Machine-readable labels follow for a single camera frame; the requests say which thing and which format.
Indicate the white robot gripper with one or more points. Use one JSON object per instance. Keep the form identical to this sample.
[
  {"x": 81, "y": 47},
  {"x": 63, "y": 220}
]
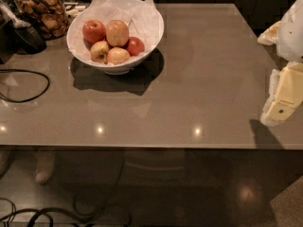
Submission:
[{"x": 292, "y": 32}]

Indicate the yellow-red apple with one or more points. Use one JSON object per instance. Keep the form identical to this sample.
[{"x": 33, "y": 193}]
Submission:
[{"x": 117, "y": 33}]

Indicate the white paper bowl liner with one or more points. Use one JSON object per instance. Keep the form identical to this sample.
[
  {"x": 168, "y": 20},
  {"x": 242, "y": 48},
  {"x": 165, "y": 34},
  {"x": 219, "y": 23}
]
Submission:
[{"x": 142, "y": 17}]

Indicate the red apple right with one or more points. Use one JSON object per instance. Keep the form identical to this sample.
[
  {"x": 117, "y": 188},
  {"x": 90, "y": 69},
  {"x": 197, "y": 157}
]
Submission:
[{"x": 135, "y": 46}]

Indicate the red apple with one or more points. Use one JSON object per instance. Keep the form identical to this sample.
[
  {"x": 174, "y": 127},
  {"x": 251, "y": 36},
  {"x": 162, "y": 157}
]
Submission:
[
  {"x": 135, "y": 46},
  {"x": 93, "y": 31}
]

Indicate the yellow apple front centre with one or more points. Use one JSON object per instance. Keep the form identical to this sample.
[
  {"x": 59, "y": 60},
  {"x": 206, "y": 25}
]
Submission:
[{"x": 118, "y": 55}]

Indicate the yellow apple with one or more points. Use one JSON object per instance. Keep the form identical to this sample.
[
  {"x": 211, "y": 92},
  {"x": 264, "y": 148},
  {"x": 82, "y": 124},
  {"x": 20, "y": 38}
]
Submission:
[
  {"x": 99, "y": 51},
  {"x": 118, "y": 55}
]

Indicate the white ceramic bowl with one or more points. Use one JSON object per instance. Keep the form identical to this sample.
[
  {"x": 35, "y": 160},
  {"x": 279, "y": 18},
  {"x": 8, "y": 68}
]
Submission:
[{"x": 104, "y": 66}]

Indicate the yellow apple front left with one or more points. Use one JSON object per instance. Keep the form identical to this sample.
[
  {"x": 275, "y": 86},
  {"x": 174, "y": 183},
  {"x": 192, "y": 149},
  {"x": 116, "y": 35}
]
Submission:
[{"x": 99, "y": 51}]

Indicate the red apple back left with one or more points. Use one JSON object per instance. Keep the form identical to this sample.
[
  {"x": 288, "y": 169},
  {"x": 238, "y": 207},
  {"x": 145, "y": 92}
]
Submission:
[{"x": 93, "y": 31}]

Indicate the small items behind bowl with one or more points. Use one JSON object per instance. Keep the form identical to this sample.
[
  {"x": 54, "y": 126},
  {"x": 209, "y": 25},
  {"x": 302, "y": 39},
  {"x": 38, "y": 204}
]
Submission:
[{"x": 73, "y": 9}]

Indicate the glass jar of dried chips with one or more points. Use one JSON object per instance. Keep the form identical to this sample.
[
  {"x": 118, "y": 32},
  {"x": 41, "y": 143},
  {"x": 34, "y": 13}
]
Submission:
[{"x": 48, "y": 16}]

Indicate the white sock foot under table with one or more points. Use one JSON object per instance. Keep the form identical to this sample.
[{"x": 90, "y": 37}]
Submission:
[{"x": 45, "y": 166}]

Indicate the black appliance at left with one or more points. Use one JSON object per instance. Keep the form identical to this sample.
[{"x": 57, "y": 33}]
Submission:
[{"x": 17, "y": 36}]

